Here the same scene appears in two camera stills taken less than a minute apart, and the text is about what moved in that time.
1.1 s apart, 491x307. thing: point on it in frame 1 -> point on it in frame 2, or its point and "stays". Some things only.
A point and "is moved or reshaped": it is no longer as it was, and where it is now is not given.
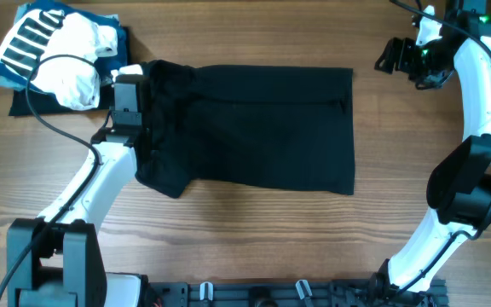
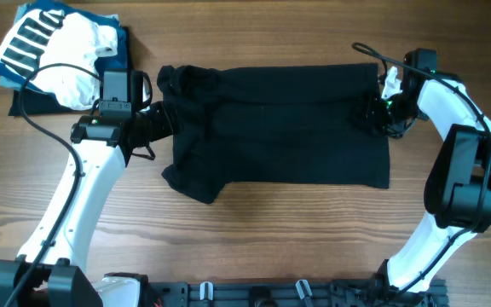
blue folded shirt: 107,60 stays
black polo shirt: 274,128 is moved or reshaped
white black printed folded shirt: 75,83 stays
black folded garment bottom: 28,103 stays
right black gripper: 403,55 -> 376,111
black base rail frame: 290,293 stays
